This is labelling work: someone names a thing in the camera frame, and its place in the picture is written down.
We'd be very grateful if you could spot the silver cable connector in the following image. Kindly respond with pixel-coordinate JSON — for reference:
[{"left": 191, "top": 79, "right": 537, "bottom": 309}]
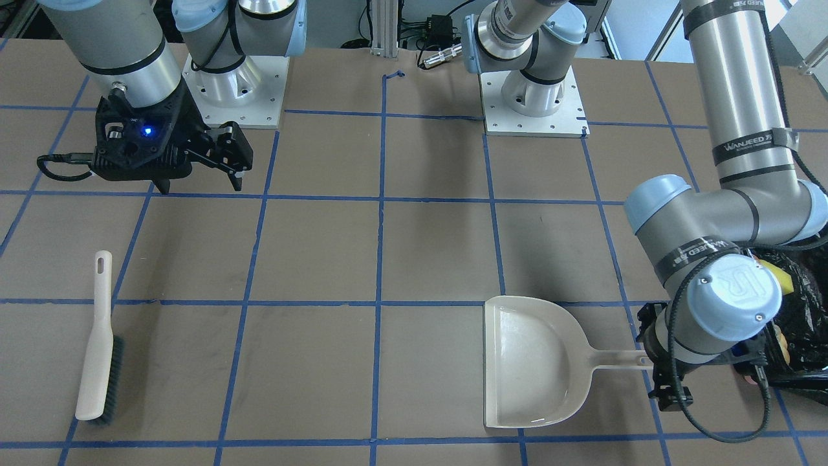
[{"left": 418, "top": 44, "right": 463, "bottom": 70}]

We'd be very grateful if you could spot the black trash bag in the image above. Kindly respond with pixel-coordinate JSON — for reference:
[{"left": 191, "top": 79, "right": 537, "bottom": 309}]
[{"left": 754, "top": 247, "right": 827, "bottom": 395}]

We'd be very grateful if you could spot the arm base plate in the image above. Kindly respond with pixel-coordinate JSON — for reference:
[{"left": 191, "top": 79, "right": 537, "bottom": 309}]
[
  {"left": 182, "top": 56, "right": 292, "bottom": 129},
  {"left": 479, "top": 68, "right": 591, "bottom": 139}
]

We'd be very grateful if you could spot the beige hand brush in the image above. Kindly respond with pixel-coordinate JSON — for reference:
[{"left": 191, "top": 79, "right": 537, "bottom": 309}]
[{"left": 74, "top": 250, "right": 124, "bottom": 425}]

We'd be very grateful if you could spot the aluminium frame post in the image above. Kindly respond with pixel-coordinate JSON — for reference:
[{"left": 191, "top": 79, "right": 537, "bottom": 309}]
[{"left": 367, "top": 0, "right": 400, "bottom": 61}]

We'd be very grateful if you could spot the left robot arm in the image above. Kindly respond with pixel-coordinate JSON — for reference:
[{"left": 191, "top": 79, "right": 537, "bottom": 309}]
[{"left": 484, "top": 1, "right": 826, "bottom": 428}]

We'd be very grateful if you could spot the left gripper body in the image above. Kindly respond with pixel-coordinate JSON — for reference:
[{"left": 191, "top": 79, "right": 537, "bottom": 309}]
[{"left": 635, "top": 303, "right": 681, "bottom": 412}]

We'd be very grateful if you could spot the beige dustpan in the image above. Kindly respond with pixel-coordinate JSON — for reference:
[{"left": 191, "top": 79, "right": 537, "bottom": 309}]
[{"left": 484, "top": 295, "right": 653, "bottom": 430}]

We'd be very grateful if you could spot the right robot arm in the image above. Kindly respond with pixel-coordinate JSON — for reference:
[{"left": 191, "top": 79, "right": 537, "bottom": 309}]
[{"left": 36, "top": 1, "right": 307, "bottom": 194}]

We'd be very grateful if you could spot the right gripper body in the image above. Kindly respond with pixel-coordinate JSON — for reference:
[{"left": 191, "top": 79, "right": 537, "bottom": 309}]
[{"left": 92, "top": 88, "right": 207, "bottom": 194}]

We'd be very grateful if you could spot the black power box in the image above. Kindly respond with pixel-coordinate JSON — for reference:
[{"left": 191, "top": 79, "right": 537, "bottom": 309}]
[{"left": 426, "top": 14, "right": 453, "bottom": 48}]

